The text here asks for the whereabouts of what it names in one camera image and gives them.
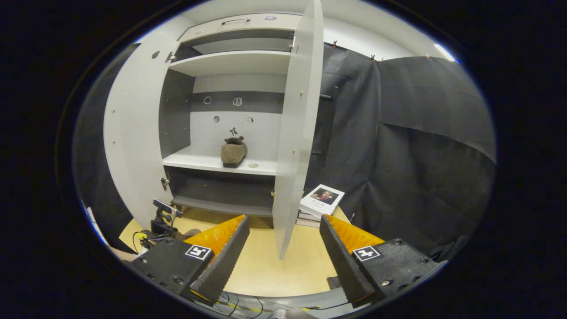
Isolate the black backdrop cloth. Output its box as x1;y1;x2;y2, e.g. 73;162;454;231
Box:
73;42;497;257

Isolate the white shoe cabinet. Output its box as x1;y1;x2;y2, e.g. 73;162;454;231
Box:
159;12;326;218

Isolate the white book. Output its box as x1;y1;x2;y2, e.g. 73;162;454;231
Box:
299;184;346;218

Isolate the white cabinet drawer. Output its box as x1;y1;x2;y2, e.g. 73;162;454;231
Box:
179;13;303;43

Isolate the black cable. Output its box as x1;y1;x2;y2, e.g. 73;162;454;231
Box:
217;292;266;318

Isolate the white flat object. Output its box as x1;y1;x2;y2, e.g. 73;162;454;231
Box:
82;202;109;246

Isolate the stack of books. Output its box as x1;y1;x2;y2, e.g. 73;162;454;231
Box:
296;210;326;227

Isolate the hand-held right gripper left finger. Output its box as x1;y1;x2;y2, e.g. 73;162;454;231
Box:
128;215;251;306

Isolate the white cabinet door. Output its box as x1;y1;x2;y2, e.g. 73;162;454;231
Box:
272;0;324;261
103;29;195;229

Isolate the brown fuzzy shoe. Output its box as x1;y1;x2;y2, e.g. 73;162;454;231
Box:
175;228;202;242
221;136;248;168

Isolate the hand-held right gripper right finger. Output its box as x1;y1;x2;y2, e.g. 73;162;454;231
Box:
319;214;448;309

